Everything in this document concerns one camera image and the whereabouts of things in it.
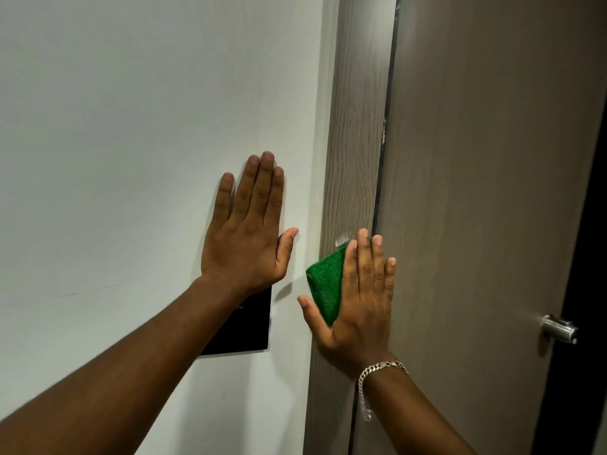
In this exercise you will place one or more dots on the person's left hand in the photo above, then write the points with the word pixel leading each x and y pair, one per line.
pixel 244 253

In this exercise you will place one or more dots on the person's right hand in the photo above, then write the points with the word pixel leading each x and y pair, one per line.
pixel 356 317

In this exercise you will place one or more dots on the person's left thumb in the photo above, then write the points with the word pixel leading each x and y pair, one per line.
pixel 287 246

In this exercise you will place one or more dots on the person's right middle finger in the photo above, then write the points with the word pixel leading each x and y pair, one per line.
pixel 365 262

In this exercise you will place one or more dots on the person's right thumb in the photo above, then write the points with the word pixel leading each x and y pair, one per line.
pixel 313 317

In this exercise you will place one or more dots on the person's right little finger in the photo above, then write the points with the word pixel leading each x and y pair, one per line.
pixel 390 279

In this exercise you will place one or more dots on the person's left middle finger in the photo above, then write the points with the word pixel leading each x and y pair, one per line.
pixel 261 184

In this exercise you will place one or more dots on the person's left little finger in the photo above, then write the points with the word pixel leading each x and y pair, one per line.
pixel 223 198

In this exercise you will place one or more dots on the green cleaning cloth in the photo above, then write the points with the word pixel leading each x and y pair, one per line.
pixel 328 286

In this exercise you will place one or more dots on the person's right forearm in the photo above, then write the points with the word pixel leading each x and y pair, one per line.
pixel 412 412

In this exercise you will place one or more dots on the person's left forearm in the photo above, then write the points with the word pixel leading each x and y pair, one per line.
pixel 123 374

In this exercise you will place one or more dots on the grey wooden door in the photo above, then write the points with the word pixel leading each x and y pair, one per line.
pixel 479 208

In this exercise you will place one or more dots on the black wall switch plate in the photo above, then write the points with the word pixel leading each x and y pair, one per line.
pixel 246 326

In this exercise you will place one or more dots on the grey wooden door frame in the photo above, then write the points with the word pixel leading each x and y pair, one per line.
pixel 348 151

